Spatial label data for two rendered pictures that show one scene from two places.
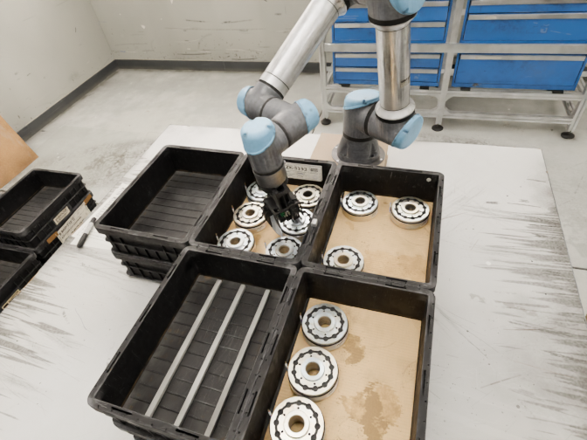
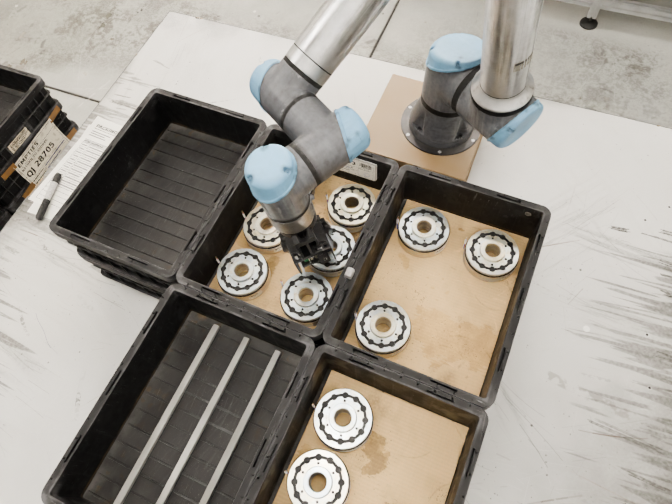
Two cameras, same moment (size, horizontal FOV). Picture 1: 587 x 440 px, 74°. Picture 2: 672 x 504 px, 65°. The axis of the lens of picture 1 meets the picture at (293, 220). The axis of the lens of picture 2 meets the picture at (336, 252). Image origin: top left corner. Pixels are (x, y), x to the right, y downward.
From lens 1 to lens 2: 34 cm
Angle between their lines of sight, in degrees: 19
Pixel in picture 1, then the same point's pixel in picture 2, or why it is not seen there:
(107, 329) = (77, 351)
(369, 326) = (401, 424)
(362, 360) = (383, 472)
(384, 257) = (441, 321)
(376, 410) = not seen: outside the picture
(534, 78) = not seen: outside the picture
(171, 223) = (159, 219)
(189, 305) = (175, 356)
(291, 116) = (324, 144)
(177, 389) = (154, 473)
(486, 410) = not seen: outside the picture
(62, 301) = (19, 301)
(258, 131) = (270, 177)
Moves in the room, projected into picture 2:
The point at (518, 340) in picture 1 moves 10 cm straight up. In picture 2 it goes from (593, 448) to (614, 440)
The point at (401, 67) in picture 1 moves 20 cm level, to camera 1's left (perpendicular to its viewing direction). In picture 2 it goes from (519, 46) to (393, 53)
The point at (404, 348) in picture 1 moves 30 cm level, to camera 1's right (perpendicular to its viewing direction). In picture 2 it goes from (439, 464) to (623, 464)
